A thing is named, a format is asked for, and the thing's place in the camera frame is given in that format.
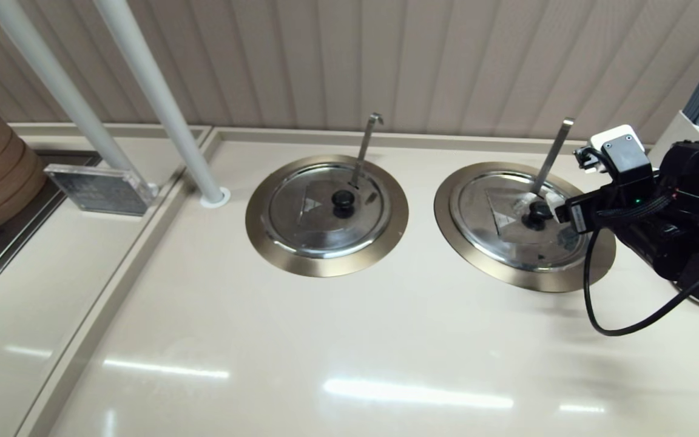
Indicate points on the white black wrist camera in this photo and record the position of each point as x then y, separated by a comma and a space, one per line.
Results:
625, 155

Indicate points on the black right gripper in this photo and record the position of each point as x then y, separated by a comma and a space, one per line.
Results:
610, 209

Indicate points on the clear acrylic sign block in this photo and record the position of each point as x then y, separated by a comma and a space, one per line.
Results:
101, 191

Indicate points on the steel pot lid black knob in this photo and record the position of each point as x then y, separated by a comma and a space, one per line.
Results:
301, 230
495, 243

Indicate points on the white metal pole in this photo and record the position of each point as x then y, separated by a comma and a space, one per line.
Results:
155, 91
52, 79

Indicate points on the white cutlery holder box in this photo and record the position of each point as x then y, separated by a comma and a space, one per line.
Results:
677, 130

